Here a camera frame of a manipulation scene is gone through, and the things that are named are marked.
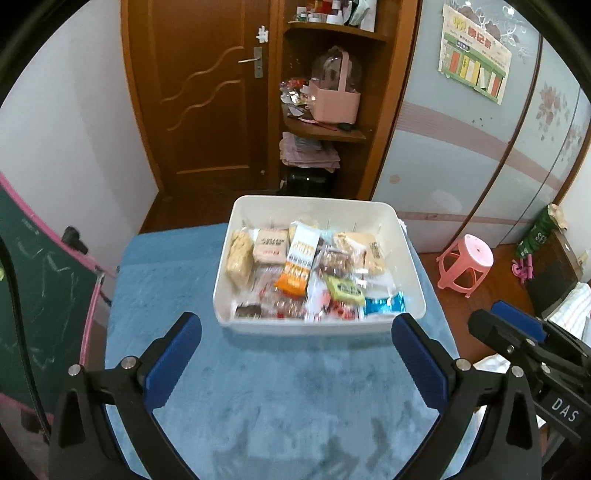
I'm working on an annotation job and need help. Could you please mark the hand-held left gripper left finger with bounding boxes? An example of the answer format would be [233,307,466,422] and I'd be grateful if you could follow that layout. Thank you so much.
[48,311,204,480]

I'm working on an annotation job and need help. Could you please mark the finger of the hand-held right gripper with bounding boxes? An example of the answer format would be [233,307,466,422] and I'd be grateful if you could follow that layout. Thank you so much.
[490,301,591,358]
[468,309,555,384]

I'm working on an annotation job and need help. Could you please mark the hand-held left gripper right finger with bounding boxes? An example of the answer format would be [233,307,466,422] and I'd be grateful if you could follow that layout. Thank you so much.
[392,311,543,480]

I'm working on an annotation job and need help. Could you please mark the teal foil snack packet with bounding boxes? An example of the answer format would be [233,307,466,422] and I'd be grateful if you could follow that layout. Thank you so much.
[365,293,407,317]

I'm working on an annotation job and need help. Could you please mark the clear packet of red dates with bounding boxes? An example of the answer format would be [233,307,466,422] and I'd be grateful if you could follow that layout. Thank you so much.
[305,295,361,321]

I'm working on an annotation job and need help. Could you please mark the white plastic storage bin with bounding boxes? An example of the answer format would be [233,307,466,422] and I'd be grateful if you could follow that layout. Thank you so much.
[212,195,426,337]

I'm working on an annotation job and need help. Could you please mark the green snack packet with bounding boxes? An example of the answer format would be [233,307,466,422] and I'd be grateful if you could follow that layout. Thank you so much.
[324,274,365,305]

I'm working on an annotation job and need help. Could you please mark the clear packet of brown cakes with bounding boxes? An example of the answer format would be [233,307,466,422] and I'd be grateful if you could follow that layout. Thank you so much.
[256,270,305,319]

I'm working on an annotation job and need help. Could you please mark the clear bag pale pastries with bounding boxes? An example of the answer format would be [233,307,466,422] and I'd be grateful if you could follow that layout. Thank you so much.
[335,232,389,275]

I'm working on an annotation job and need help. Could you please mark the large clear packet yellow pieces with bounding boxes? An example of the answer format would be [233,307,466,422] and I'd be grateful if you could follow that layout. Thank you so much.
[226,230,256,289]

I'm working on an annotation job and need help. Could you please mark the clear packet of mixed nuts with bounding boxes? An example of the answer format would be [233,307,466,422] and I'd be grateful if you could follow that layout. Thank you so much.
[318,247,365,278]

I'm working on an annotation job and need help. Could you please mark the brown paper snack packet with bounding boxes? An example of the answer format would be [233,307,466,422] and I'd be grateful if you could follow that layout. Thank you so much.
[253,227,291,265]

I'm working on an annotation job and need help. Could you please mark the orange and white snack packet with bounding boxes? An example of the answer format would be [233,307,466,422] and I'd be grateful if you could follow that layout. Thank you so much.
[276,222,324,296]

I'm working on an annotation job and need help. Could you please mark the small pink toy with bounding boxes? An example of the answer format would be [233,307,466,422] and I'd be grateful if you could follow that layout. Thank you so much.
[512,257,535,282]

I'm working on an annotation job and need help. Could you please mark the dark wooden cabinet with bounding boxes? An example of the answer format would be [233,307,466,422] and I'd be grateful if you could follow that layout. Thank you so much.
[526,231,585,319]

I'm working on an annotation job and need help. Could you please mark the pink plastic stool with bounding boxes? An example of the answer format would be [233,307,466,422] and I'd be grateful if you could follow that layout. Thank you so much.
[436,234,495,298]

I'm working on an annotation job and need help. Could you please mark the green printed bag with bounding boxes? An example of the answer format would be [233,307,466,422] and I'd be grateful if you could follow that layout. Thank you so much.
[516,204,566,257]

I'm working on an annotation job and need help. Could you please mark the blue fuzzy table cloth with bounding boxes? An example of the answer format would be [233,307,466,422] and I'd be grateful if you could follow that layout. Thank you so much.
[105,222,462,480]

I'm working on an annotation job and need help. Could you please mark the pink framed green chalkboard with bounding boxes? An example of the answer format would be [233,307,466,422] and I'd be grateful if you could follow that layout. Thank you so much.
[0,173,118,435]

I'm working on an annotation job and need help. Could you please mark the black easel knob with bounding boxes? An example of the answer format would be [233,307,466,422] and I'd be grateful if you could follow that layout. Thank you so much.
[62,226,88,254]

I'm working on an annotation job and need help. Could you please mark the floral sliding wardrobe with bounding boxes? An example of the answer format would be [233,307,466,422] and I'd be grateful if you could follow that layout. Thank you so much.
[372,0,591,252]

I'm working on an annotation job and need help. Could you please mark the black box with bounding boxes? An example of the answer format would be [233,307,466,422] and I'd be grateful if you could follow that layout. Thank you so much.
[281,166,333,195]

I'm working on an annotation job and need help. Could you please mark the pile of folded pink cloths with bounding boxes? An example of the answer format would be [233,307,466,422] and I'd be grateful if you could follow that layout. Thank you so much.
[279,132,341,172]

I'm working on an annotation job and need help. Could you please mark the wooden corner shelf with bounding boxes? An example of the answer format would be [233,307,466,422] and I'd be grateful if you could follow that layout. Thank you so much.
[270,0,421,199]

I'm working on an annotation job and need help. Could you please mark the brown wooden door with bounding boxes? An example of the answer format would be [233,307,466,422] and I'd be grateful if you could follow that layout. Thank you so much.
[121,0,282,195]

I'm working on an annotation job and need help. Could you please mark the pink basket with clear dome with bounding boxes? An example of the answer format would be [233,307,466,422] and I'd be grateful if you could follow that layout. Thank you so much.
[308,46,362,124]

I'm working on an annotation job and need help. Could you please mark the heap of small shiny wrappers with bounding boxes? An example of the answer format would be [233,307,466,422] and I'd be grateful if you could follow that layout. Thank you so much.
[279,79,317,118]

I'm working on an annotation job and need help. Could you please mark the row of small bottles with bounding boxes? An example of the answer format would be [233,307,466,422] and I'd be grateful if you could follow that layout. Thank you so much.
[295,0,377,32]

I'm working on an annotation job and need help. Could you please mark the black cable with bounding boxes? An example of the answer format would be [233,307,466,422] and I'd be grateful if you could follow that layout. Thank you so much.
[0,240,51,439]

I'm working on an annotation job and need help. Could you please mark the wall poster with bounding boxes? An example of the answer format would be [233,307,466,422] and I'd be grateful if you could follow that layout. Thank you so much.
[438,4,513,104]

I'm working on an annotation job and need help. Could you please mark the silver door handle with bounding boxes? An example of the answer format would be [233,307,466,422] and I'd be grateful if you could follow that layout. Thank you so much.
[238,46,264,78]

